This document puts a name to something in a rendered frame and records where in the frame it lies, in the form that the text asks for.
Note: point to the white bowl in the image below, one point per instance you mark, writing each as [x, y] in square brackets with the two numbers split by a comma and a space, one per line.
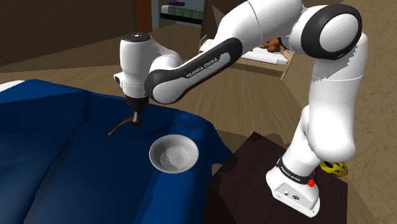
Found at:
[173, 153]

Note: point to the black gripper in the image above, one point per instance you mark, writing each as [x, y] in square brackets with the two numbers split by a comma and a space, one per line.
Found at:
[136, 103]

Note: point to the small wooden bed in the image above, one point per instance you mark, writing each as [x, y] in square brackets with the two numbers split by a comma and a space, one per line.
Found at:
[263, 59]

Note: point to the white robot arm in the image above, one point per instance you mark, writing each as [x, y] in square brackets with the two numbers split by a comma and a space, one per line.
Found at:
[332, 102]

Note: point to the bed with green plaid cover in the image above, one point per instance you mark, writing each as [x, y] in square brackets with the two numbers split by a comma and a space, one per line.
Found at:
[183, 12]

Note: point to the yellow bicycle helmet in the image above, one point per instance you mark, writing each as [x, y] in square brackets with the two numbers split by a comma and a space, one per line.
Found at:
[334, 168]

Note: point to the brown teddy bear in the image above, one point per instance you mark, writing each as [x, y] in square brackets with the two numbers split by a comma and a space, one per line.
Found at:
[273, 45]

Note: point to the brown curved wooden spoon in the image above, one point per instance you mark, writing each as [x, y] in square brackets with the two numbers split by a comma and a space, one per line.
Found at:
[118, 126]

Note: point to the dark robot stand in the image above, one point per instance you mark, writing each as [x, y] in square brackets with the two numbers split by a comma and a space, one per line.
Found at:
[248, 183]

